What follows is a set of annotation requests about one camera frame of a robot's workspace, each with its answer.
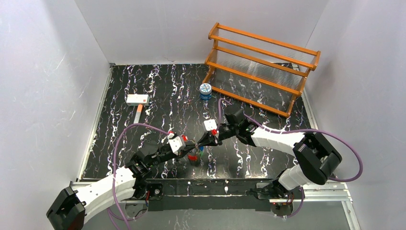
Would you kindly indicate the metal key organizer red handle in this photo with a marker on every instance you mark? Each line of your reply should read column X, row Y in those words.
column 195, row 156

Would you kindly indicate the aluminium rail frame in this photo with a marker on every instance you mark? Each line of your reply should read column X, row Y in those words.
column 224, row 204

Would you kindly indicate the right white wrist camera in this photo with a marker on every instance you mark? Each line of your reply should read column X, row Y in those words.
column 210, row 127

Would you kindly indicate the white orange marker pen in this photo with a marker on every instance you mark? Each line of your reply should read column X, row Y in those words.
column 138, row 113

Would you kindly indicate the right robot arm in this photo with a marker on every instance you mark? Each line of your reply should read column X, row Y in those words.
column 316, row 157

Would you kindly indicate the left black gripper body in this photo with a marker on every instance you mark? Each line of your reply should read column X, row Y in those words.
column 172, row 153

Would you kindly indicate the blue jar with patterned lid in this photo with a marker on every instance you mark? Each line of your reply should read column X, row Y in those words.
column 205, row 91

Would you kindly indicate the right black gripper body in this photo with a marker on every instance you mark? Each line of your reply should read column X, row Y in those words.
column 209, row 138

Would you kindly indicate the orange wooden shelf rack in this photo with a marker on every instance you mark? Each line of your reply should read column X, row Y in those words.
column 257, row 70

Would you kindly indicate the white box with red logo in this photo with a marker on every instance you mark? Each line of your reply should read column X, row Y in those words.
column 137, row 99

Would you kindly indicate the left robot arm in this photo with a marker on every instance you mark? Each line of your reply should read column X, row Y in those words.
column 72, row 208

